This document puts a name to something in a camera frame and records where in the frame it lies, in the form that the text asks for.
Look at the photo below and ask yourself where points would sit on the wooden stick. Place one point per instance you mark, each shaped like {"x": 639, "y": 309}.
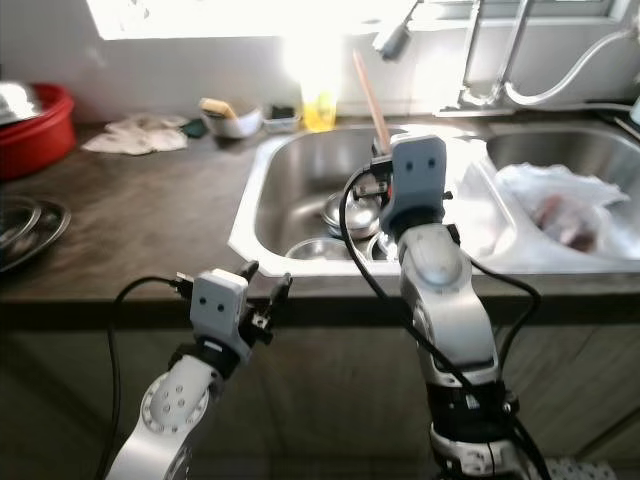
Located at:
{"x": 370, "y": 100}

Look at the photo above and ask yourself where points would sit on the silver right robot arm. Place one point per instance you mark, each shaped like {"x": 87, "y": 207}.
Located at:
{"x": 445, "y": 290}

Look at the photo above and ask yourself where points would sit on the small steel bowl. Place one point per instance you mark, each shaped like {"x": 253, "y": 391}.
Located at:
{"x": 345, "y": 215}

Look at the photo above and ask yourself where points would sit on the wide steel bowl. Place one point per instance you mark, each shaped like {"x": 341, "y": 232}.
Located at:
{"x": 320, "y": 250}

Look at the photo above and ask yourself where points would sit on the yellow dish soap bottle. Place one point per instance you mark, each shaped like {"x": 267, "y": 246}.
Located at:
{"x": 318, "y": 112}

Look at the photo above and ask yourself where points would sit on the stainless steel sink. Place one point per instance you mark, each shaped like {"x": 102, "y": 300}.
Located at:
{"x": 290, "y": 180}

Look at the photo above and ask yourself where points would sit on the small clear container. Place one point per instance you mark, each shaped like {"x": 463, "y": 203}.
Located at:
{"x": 281, "y": 119}

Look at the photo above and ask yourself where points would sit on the grey sprayer head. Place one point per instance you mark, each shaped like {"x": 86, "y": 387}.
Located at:
{"x": 390, "y": 40}

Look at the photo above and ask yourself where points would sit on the chrome faucet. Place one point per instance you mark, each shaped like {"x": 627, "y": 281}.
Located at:
{"x": 480, "y": 95}

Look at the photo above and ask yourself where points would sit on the white bowl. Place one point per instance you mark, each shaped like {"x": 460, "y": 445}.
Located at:
{"x": 240, "y": 125}

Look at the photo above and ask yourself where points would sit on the green scrub pad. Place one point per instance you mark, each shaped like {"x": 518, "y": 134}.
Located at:
{"x": 195, "y": 128}

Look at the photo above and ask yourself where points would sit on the yellow sponge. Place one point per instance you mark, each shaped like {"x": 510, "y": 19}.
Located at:
{"x": 218, "y": 107}

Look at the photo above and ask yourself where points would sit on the white plastic bag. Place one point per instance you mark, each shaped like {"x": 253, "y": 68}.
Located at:
{"x": 550, "y": 215}

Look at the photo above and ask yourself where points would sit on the white cloth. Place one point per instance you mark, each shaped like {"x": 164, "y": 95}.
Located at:
{"x": 140, "y": 135}

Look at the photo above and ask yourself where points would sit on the dark cabinet front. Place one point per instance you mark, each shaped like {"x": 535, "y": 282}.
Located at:
{"x": 50, "y": 400}

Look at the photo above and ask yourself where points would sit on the steel plate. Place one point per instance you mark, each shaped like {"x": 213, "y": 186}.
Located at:
{"x": 30, "y": 230}

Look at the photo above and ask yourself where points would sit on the red plastic basin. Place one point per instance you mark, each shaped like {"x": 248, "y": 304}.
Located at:
{"x": 40, "y": 150}

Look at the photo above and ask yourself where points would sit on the steel lid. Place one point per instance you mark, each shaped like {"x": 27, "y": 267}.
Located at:
{"x": 15, "y": 102}

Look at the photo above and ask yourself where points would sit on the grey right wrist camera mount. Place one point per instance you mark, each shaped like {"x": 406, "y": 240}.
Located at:
{"x": 415, "y": 180}

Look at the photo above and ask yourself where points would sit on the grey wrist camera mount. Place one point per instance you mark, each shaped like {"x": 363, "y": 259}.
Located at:
{"x": 415, "y": 180}
{"x": 218, "y": 305}

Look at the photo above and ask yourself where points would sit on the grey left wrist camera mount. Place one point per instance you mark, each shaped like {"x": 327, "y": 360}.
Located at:
{"x": 218, "y": 305}

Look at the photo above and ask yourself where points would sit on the white window frame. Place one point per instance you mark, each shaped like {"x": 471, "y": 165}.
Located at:
{"x": 530, "y": 10}

